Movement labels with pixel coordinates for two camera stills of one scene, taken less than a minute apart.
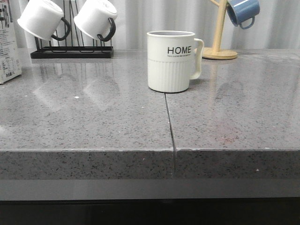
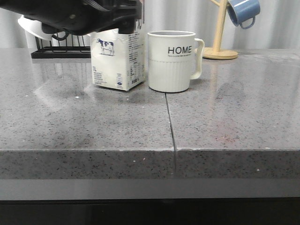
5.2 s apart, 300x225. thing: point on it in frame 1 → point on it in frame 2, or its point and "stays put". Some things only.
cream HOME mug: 174,57 stays put
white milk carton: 10,62 → 118,60
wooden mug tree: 215,52 stays put
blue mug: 239,10 stays put
